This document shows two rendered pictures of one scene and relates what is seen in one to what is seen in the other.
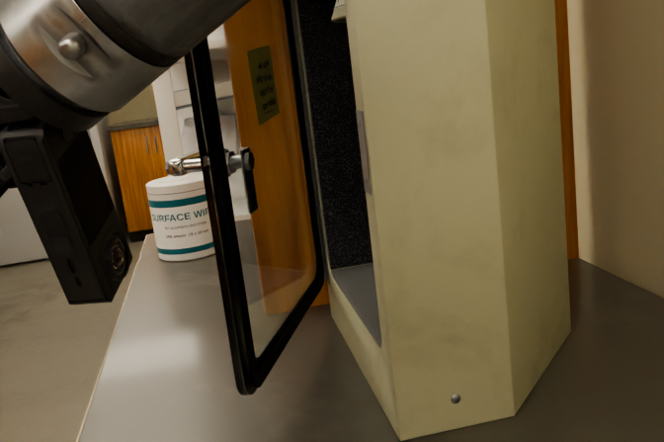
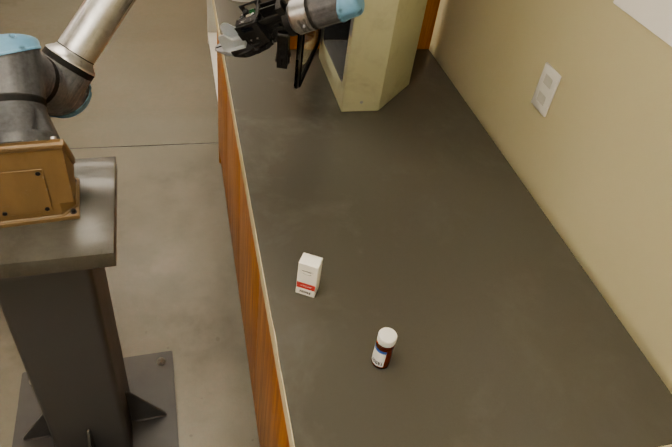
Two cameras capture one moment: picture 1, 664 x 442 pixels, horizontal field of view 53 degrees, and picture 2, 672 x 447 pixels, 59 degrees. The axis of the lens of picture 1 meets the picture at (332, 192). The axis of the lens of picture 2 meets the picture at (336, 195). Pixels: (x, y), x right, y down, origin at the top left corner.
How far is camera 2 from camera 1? 1.07 m
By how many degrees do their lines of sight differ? 30
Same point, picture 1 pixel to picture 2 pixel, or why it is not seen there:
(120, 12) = (316, 24)
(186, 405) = (266, 85)
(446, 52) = not seen: outside the picture
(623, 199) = (451, 31)
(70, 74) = (301, 30)
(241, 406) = (287, 89)
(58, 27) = (302, 22)
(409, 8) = not seen: outside the picture
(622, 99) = not seen: outside the picture
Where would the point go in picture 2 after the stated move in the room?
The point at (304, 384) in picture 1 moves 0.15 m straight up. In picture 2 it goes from (309, 85) to (313, 39)
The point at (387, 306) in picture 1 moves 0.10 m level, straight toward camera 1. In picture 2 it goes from (347, 71) to (347, 90)
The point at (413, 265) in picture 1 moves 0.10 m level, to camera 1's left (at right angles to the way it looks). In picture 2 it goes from (358, 60) to (321, 57)
